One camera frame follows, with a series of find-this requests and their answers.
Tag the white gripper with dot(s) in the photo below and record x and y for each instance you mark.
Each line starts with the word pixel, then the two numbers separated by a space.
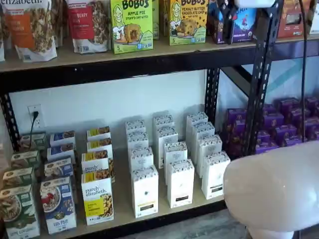
pixel 251 2

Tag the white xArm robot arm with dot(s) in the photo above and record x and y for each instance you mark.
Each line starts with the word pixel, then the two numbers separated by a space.
pixel 274 189

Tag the blue ZBar box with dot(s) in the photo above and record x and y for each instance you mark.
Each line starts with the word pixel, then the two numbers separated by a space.
pixel 245 27

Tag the yellow Bobo's peanut butter box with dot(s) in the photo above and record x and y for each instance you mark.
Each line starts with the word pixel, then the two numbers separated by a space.
pixel 189 22

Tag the brown orange snack box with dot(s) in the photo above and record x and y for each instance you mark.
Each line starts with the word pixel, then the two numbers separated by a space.
pixel 289 12

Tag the tan wooden shelf board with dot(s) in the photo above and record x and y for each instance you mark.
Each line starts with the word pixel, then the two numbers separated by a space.
pixel 294 39
pixel 122 189
pixel 74 56

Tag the black metal shelf rack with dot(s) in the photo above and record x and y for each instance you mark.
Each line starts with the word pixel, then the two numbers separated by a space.
pixel 124 67
pixel 294 49

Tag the green Bobo's apple pie box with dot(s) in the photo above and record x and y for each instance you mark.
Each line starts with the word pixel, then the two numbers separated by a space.
pixel 155 20
pixel 132 27

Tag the pale snack box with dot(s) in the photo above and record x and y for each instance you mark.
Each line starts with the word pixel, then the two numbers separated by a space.
pixel 315 15

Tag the purple Annie's snack box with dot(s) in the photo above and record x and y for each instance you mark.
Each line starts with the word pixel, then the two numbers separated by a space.
pixel 266 138
pixel 299 117
pixel 266 149
pixel 312 103
pixel 234 145
pixel 285 134
pixel 312 128
pixel 235 129
pixel 272 120
pixel 238 115
pixel 286 104

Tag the white box teal strip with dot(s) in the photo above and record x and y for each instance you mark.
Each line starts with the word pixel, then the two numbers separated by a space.
pixel 215 174
pixel 197 118
pixel 209 145
pixel 203 129

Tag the white box pink strip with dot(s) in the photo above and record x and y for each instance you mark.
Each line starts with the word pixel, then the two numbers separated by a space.
pixel 168 135
pixel 163 120
pixel 175 152
pixel 180 184

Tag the purely elizabeth yellow white box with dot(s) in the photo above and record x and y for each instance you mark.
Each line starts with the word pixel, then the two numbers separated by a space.
pixel 96 199
pixel 99 145
pixel 96 163
pixel 98 132

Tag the blue cereal box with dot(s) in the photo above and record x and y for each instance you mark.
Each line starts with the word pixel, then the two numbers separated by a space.
pixel 62 138
pixel 58 168
pixel 61 150
pixel 57 206

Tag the green cereal box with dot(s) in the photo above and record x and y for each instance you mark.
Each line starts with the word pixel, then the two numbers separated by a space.
pixel 20 214
pixel 32 140
pixel 17 176
pixel 25 159

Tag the red label granola bag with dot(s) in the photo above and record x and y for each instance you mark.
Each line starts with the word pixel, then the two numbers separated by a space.
pixel 87 27

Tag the orange label granola bag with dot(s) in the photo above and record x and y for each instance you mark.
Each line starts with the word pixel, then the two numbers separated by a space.
pixel 30 30
pixel 61 20

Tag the blue label granola bag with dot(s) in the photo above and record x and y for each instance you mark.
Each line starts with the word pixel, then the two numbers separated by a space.
pixel 2 30

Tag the white wall outlet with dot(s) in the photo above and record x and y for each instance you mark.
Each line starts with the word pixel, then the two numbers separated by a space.
pixel 30 109

